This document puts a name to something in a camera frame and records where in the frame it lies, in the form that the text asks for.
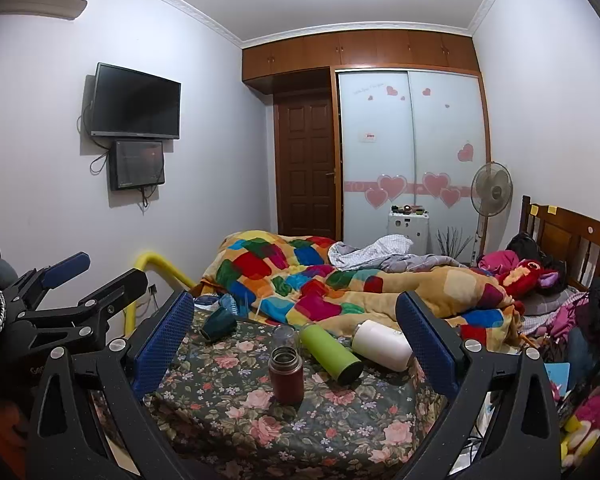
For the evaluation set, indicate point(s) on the green thermos bottle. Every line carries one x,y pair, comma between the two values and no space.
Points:
339,362

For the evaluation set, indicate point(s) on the yellow foam padded rail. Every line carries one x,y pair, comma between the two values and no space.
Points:
157,269

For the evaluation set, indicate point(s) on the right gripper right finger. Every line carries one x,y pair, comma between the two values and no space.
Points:
499,420

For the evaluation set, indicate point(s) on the wall mounted black television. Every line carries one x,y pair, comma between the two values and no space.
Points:
130,104

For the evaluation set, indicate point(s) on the floral bed cover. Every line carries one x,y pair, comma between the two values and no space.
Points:
215,404

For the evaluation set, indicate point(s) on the wall air conditioner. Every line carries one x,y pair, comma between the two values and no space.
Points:
64,9

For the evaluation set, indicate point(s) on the red thermos bottle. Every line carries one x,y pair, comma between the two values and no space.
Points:
285,368

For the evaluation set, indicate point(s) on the frosted sliding wardrobe with hearts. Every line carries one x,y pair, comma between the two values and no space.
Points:
416,138

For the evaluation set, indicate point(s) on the standing electric fan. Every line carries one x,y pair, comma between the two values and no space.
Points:
490,193

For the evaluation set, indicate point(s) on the colourful patchwork quilt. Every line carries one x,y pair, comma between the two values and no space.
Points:
288,279

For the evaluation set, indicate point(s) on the pink clothing pile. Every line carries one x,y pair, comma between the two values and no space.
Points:
500,262

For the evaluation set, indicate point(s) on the blue booklet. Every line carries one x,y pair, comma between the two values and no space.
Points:
558,376

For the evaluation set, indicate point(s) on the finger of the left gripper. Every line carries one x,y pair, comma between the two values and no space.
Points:
36,283
97,307

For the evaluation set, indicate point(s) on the yellow plush toy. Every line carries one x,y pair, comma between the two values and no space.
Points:
580,436

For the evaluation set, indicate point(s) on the red plush toy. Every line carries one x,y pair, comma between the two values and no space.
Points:
527,277

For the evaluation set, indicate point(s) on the wooden headboard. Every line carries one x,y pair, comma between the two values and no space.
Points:
567,236

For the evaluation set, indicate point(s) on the dark green mug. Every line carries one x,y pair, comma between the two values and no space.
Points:
219,324

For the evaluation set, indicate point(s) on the grey white crumpled cloth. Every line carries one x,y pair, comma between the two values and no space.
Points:
391,253

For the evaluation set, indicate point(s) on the dark brown wooden door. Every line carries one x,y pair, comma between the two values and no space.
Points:
305,165

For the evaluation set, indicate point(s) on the small black wall monitor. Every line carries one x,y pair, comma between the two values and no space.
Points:
135,164

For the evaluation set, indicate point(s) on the clear glass cup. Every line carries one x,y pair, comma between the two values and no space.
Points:
284,336

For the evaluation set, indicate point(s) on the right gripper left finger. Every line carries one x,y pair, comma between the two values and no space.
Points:
89,420

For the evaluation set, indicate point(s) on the white thermos bottle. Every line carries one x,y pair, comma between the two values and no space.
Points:
382,345

